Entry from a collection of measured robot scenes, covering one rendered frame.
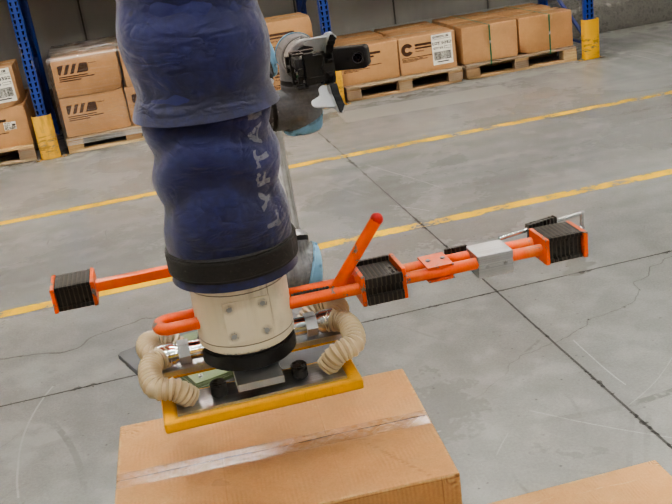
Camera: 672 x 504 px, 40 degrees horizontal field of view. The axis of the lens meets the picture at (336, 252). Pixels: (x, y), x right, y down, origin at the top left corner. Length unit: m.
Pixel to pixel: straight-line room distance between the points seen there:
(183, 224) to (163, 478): 0.51
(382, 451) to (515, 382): 2.09
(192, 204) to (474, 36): 8.07
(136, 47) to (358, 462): 0.81
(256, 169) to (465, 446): 2.11
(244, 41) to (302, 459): 0.76
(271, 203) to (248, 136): 0.12
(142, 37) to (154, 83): 0.07
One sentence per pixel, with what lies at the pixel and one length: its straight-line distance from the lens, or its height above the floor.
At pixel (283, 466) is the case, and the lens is 1.72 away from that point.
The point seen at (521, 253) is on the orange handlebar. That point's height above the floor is 1.24.
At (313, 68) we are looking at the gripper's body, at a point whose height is 1.58.
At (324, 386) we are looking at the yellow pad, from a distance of 1.57.
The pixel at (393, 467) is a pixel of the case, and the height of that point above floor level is 0.94.
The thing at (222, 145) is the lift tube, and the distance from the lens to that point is 1.43.
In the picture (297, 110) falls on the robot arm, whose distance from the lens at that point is 2.05.
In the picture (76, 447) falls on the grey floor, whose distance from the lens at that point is 3.86.
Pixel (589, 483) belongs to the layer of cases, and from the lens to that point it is 2.29.
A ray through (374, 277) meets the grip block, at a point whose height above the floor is 1.26.
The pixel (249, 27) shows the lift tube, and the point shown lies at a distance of 1.43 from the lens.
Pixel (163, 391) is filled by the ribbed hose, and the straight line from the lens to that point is 1.55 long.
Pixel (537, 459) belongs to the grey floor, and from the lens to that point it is 3.32.
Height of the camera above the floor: 1.89
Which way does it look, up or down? 21 degrees down
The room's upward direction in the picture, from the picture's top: 8 degrees counter-clockwise
